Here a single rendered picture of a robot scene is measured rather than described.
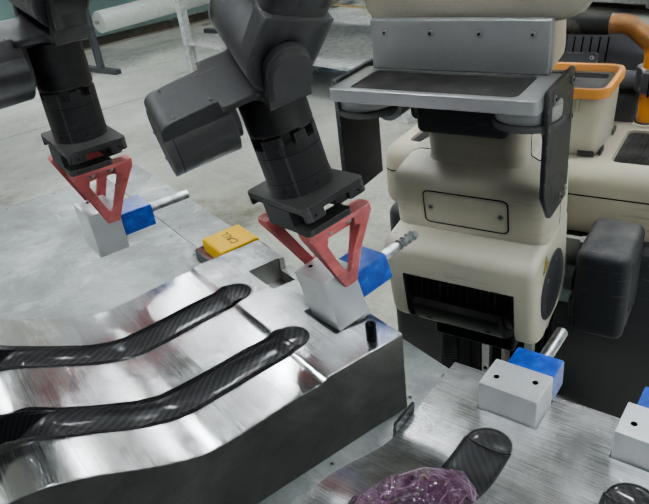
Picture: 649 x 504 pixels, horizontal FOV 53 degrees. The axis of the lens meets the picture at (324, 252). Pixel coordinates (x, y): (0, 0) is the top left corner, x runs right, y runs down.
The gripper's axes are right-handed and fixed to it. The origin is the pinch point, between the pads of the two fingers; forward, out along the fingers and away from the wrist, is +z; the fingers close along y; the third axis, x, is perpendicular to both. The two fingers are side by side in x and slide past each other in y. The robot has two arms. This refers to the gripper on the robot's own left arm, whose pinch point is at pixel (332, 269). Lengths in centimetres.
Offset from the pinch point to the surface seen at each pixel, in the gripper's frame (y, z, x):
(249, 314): -6.1, 2.9, -7.3
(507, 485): 21.7, 10.7, -3.3
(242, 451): 6.6, 5.8, -16.5
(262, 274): -13.6, 3.8, -1.7
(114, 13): -544, -2, 160
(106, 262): -46.6, 5.8, -11.6
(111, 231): -25.9, -4.9, -12.2
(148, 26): -670, 27, 228
